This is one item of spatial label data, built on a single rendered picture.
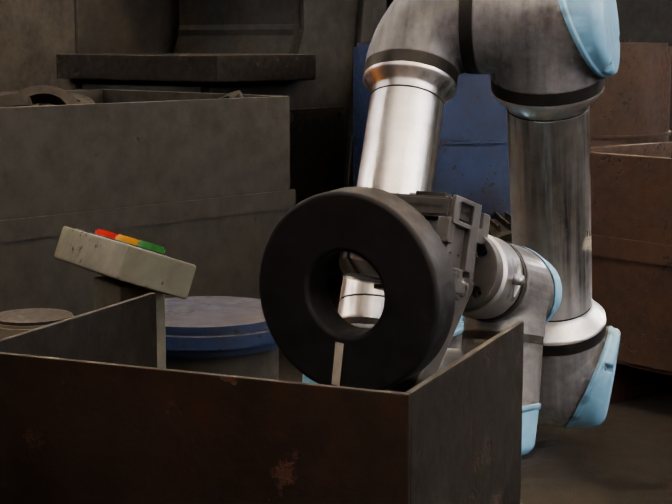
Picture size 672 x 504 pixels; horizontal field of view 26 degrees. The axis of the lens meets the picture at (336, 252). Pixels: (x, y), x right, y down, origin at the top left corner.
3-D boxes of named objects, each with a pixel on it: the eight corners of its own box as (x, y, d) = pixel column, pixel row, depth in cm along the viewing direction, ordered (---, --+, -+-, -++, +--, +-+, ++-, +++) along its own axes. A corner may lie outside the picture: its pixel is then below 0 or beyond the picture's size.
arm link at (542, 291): (564, 341, 138) (570, 252, 139) (522, 331, 128) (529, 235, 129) (488, 337, 142) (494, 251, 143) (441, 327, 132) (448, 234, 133)
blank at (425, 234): (449, 211, 103) (469, 205, 106) (264, 174, 110) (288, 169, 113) (426, 418, 106) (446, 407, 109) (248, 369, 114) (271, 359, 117)
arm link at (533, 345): (426, 446, 139) (435, 332, 141) (543, 457, 136) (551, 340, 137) (407, 446, 132) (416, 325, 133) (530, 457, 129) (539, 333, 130)
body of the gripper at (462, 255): (371, 187, 119) (433, 211, 129) (357, 291, 118) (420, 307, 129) (456, 193, 115) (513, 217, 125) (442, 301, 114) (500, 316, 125)
